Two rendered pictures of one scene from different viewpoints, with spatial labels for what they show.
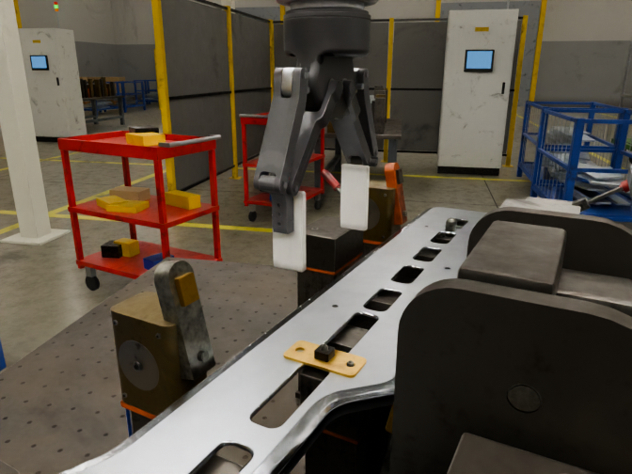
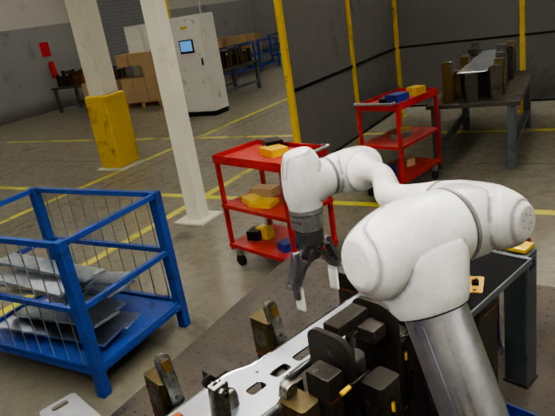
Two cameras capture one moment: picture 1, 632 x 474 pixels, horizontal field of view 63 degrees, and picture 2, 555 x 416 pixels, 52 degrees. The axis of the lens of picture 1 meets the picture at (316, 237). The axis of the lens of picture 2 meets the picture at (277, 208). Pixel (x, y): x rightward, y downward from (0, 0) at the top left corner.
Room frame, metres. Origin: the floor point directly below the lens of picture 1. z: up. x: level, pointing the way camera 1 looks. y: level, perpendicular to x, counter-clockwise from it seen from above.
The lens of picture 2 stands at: (-0.83, -0.43, 1.89)
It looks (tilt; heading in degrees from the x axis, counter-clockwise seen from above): 19 degrees down; 21
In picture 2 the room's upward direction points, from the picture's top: 9 degrees counter-clockwise
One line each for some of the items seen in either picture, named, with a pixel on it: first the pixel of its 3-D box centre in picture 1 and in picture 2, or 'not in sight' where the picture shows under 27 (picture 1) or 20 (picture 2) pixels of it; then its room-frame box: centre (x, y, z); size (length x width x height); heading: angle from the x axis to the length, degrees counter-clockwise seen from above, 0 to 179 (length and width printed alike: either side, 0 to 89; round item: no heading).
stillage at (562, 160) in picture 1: (596, 167); not in sight; (4.55, -2.52, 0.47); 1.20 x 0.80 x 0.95; 170
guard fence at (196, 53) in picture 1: (231, 96); (353, 69); (6.39, 1.03, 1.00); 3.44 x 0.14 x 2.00; 168
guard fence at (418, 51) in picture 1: (388, 92); (522, 38); (7.68, -1.04, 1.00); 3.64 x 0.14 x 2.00; 78
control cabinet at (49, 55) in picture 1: (50, 73); (196, 54); (9.96, 4.94, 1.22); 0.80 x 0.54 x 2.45; 79
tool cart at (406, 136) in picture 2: (284, 164); (399, 141); (4.62, 0.29, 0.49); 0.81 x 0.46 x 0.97; 156
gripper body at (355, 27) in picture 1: (326, 66); (310, 243); (0.48, -0.01, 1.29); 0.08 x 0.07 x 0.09; 152
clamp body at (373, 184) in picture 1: (365, 261); not in sight; (1.09, -0.11, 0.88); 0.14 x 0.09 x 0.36; 62
